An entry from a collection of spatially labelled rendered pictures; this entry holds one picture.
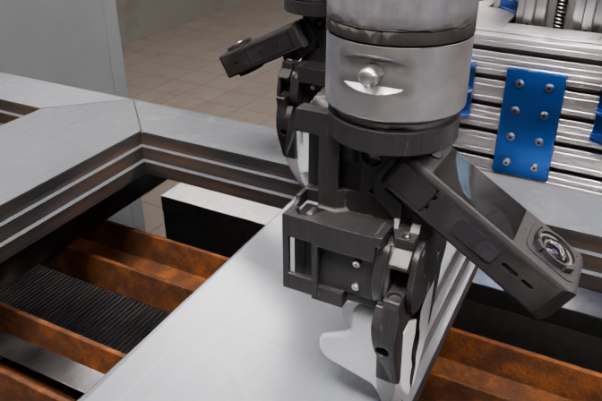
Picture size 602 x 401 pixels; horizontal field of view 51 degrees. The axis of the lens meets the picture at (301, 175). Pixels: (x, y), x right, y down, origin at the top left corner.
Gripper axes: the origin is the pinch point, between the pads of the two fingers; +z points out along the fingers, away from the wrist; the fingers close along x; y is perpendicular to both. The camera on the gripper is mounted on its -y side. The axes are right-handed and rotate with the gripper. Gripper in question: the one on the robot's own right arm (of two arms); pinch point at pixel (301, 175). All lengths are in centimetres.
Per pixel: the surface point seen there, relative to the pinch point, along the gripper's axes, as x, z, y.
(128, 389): -32.9, 0.7, 3.7
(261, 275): -17.3, 0.7, 5.0
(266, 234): -11.4, 0.7, 2.2
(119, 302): 3.1, 32.7, -34.4
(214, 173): 2.2, 3.9, -13.4
